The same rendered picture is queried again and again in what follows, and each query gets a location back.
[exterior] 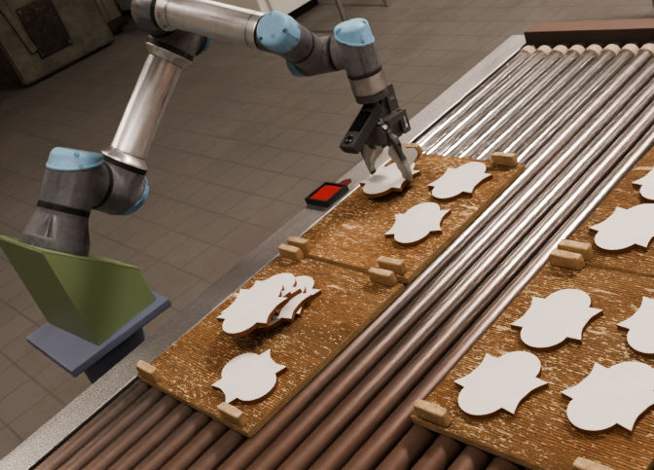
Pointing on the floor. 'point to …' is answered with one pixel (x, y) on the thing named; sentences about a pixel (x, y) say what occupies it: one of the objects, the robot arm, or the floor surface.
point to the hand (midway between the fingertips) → (389, 178)
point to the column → (92, 360)
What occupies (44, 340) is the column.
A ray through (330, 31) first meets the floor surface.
